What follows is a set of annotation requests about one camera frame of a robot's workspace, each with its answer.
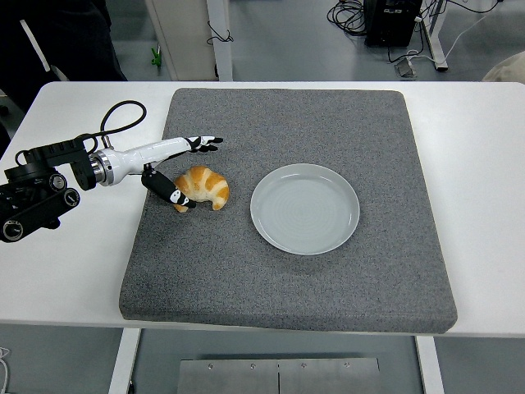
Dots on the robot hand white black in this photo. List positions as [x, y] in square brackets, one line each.
[135, 158]

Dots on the golden brown croissant bread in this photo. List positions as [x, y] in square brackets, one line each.
[207, 184]

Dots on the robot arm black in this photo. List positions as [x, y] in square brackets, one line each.
[41, 193]

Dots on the round grey plate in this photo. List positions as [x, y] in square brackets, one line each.
[303, 209]

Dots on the grey metal plate with screws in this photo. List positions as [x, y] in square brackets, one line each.
[229, 377]

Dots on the small green object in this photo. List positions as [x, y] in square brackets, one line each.
[155, 57]

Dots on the beige cabinet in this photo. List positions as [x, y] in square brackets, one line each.
[184, 37]

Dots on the person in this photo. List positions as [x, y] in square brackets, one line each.
[74, 37]

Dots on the grey speckled foam mat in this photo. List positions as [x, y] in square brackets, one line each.
[287, 123]

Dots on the white table leg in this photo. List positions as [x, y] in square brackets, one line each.
[430, 369]
[123, 365]

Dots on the small grey floor pedal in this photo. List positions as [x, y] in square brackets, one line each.
[406, 69]

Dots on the black computer case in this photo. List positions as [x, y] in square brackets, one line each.
[389, 24]

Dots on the white desk leg with foot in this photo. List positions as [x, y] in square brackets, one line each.
[435, 41]

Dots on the beige rounded object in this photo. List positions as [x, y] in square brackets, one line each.
[506, 70]

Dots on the white upright desk post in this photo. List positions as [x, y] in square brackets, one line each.
[223, 61]

